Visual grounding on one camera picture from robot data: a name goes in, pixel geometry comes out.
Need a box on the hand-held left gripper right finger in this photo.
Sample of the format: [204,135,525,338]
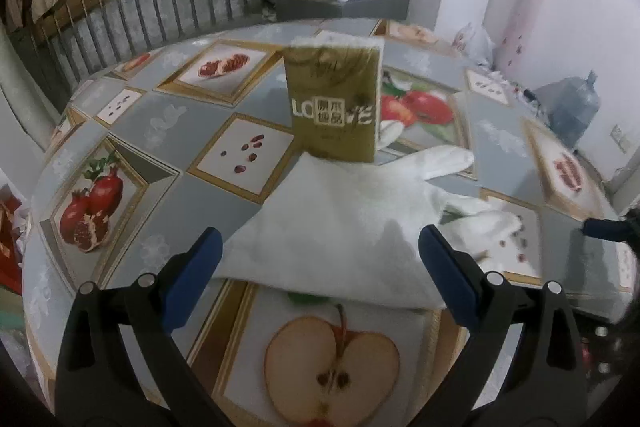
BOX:
[419,224,588,427]

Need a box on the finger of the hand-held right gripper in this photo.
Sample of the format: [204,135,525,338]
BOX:
[581,209,640,253]

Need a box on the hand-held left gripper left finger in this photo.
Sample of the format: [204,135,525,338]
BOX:
[54,227,236,427]

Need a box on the white glove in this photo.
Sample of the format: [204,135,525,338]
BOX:
[212,144,523,310]

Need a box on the olive green box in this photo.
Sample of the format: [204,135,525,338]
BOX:
[282,33,386,165]

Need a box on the blue water jug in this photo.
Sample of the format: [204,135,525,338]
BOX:
[550,71,600,148]

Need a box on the round table with fruit cloth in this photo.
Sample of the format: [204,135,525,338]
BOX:
[22,19,633,427]

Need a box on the red paper bag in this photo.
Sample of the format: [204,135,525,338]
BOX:
[0,192,26,295]

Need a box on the white plastic bag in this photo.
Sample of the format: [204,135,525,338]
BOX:
[452,23,493,65]

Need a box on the grey cabinet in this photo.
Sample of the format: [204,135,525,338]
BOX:
[275,0,411,25]

